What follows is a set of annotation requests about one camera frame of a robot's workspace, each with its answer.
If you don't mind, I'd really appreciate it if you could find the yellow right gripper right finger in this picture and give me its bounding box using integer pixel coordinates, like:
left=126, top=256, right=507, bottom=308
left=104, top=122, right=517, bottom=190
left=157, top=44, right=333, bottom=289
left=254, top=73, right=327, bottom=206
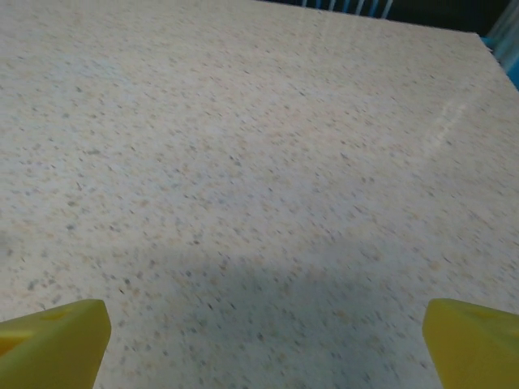
left=422, top=298, right=519, bottom=389

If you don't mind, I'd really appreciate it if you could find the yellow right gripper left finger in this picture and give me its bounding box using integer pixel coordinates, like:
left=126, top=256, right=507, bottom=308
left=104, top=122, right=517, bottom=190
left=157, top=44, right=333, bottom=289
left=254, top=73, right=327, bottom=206
left=0, top=298, right=112, bottom=389

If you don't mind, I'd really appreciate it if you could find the aluminium frame post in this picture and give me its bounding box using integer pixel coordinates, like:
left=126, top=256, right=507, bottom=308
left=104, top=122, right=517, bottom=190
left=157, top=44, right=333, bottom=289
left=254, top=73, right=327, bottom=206
left=486, top=0, right=519, bottom=72

